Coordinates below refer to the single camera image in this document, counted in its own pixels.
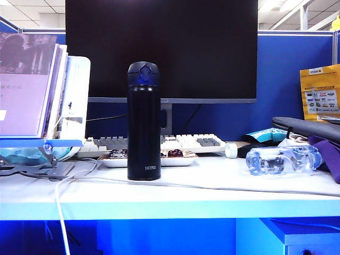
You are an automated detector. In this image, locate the white and grey keyboard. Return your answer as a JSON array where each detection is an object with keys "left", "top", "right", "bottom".
[{"left": 76, "top": 133, "right": 227, "bottom": 159}]

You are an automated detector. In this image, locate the blue drawer cabinet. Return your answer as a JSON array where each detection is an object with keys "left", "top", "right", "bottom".
[{"left": 261, "top": 217, "right": 340, "bottom": 255}]

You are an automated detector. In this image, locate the white cable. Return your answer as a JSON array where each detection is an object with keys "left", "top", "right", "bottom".
[{"left": 55, "top": 158, "right": 99, "bottom": 255}]

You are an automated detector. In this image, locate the black computer monitor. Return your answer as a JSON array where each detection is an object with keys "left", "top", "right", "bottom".
[{"left": 65, "top": 0, "right": 259, "bottom": 104}]

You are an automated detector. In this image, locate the thin grey cable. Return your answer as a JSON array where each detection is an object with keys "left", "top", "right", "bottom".
[{"left": 15, "top": 169, "right": 340, "bottom": 195}]

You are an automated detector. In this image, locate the teal snack packet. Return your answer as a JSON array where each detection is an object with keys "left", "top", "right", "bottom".
[{"left": 241, "top": 127, "right": 291, "bottom": 147}]

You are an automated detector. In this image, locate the grey monitor stand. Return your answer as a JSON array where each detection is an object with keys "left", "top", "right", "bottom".
[{"left": 160, "top": 103, "right": 174, "bottom": 136}]

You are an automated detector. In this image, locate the grey laptop sleeve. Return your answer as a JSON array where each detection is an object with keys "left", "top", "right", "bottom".
[{"left": 271, "top": 116, "right": 340, "bottom": 142}]

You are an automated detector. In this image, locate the clear mineral water bottle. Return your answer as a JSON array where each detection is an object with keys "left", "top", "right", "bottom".
[{"left": 245, "top": 144, "right": 323, "bottom": 176}]

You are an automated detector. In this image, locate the metal laptop stand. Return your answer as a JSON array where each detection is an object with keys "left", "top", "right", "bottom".
[{"left": 0, "top": 135, "right": 86, "bottom": 182}]

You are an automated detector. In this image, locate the purple cover book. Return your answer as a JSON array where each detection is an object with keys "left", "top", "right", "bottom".
[{"left": 0, "top": 33, "right": 69, "bottom": 139}]

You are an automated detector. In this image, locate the black thermos flask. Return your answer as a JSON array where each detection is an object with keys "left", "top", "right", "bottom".
[{"left": 126, "top": 61, "right": 162, "bottom": 182}]

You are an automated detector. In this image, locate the purple cloth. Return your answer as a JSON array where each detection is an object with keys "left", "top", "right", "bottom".
[{"left": 307, "top": 134, "right": 340, "bottom": 184}]

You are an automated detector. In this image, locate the white tray with snacks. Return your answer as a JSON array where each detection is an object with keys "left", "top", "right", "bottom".
[{"left": 97, "top": 148, "right": 200, "bottom": 168}]

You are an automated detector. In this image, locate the small white tape roll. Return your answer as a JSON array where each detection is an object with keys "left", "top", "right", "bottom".
[{"left": 225, "top": 142, "right": 239, "bottom": 159}]

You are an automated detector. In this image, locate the teal wet wipes pack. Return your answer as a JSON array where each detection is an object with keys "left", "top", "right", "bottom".
[{"left": 0, "top": 146, "right": 78, "bottom": 166}]

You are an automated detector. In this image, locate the black monitor cable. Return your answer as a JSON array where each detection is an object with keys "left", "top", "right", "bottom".
[{"left": 185, "top": 103, "right": 203, "bottom": 134}]

